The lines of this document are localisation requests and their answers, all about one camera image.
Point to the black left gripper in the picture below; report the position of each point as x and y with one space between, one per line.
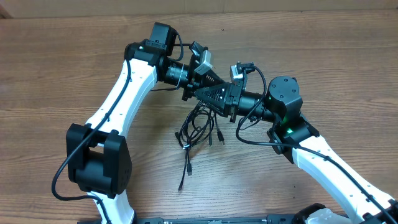
195 80

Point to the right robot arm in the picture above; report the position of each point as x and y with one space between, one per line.
301 143

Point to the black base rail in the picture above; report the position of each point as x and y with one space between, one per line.
268 219

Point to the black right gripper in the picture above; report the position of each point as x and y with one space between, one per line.
232 94

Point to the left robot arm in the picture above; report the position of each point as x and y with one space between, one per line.
98 159

